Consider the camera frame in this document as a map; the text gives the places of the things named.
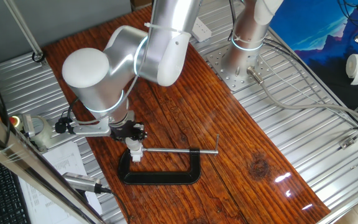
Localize white LED light bulb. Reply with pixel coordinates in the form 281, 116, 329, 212
125, 137, 142, 152

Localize white power strip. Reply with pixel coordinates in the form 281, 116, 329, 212
191, 17, 213, 43

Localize black cable loop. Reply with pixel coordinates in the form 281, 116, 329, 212
31, 50, 47, 63

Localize blue landscape poster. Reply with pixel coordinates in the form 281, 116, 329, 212
268, 0, 358, 110

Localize black C-clamp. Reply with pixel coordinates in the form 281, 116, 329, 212
117, 134, 221, 185

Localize red emergency stop button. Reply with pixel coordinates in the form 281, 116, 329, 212
9, 114, 24, 129

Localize black depth camera cable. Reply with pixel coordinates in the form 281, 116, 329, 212
99, 185, 131, 224

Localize shiny metal frame bar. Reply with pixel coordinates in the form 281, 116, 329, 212
0, 102, 105, 224

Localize silver metal bracket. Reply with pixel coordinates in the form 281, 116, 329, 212
22, 113, 34, 139

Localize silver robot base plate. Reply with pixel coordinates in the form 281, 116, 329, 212
206, 46, 275, 92

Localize white lamp socket adapter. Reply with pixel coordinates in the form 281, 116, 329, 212
129, 146, 145, 163

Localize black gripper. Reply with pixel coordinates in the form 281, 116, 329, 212
109, 119, 148, 142

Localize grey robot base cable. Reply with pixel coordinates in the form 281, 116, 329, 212
246, 65, 358, 131

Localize brown wooden board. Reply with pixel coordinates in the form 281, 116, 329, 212
42, 6, 331, 224

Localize black keyboard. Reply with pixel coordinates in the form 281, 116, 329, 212
0, 149, 32, 224

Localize aluminium profile post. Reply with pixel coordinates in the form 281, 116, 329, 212
3, 0, 48, 65

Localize silver ribbed depth camera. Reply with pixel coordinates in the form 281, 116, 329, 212
62, 172, 103, 194

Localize printed paper sheets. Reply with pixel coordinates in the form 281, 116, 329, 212
17, 141, 104, 224

